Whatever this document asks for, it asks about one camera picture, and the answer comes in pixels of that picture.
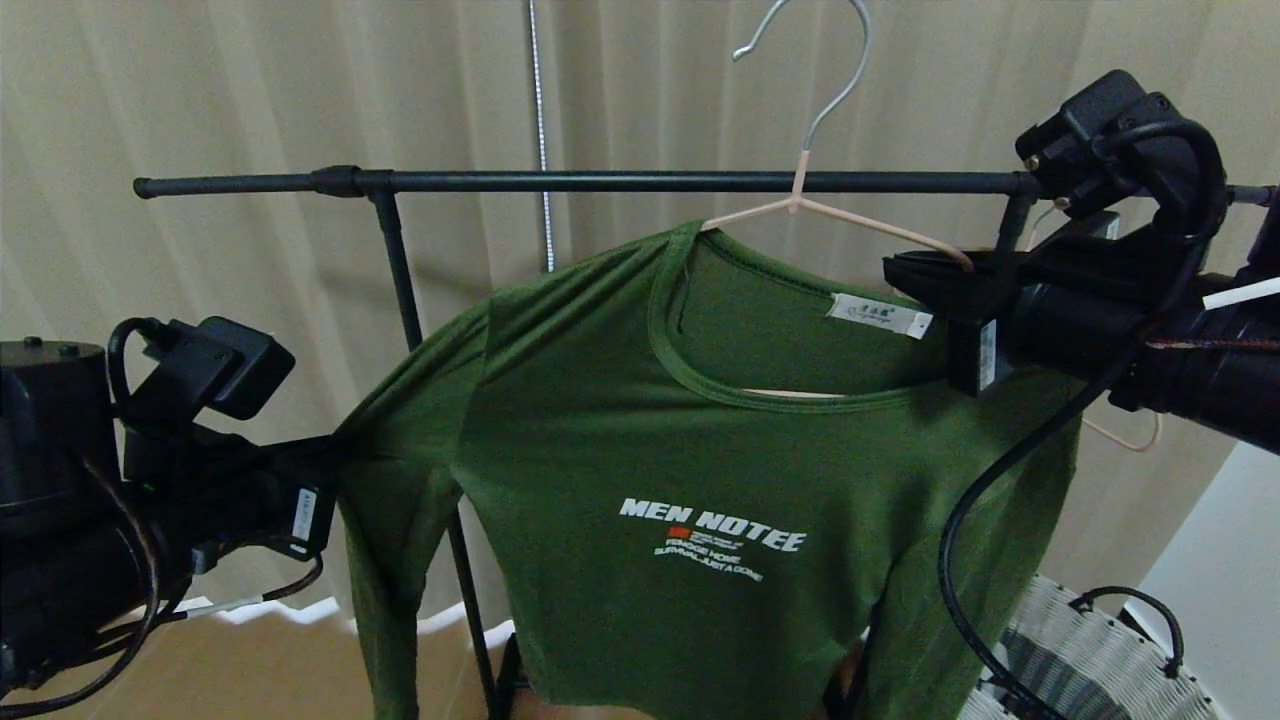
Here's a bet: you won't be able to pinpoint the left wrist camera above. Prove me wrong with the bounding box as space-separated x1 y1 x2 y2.
105 315 296 451

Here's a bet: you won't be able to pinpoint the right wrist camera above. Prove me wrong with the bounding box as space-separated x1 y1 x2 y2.
1015 68 1229 246

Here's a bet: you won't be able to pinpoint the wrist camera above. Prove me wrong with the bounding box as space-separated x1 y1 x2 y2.
1015 68 1229 246
105 315 296 451

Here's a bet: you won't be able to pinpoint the black clothes rack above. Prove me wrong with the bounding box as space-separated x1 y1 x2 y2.
133 163 1280 720

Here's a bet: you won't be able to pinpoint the pink clothes hanger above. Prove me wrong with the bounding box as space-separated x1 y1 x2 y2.
700 0 976 399
1025 200 1164 454

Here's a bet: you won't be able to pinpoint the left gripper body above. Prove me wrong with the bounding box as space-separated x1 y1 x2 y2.
0 435 338 691

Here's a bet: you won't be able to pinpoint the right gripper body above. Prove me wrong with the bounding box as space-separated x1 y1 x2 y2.
945 235 1280 453

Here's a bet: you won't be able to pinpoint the white laundry basket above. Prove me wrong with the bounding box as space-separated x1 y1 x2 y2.
960 575 1216 720

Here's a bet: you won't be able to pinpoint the green long-sleeved shirt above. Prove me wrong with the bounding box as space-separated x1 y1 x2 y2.
335 222 1086 720

